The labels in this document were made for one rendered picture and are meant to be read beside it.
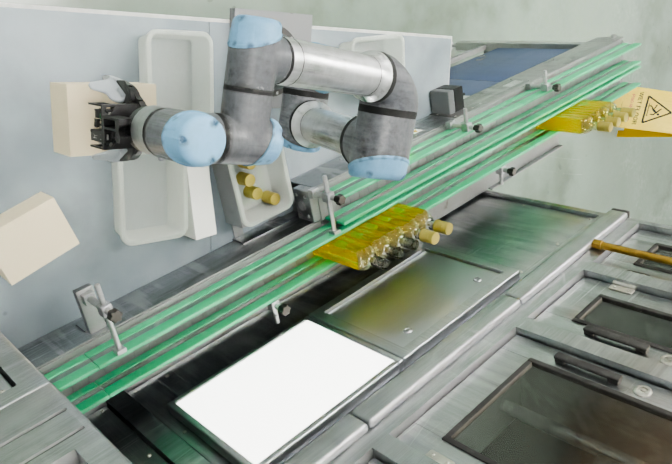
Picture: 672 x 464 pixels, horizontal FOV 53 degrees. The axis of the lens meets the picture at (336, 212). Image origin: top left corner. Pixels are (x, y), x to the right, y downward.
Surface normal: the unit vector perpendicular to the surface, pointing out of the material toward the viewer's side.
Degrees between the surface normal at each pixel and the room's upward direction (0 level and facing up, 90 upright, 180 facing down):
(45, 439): 90
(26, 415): 90
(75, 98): 0
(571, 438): 90
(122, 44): 0
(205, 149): 1
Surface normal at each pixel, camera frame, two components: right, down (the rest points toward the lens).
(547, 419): -0.17, -0.91
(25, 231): 0.67, 0.18
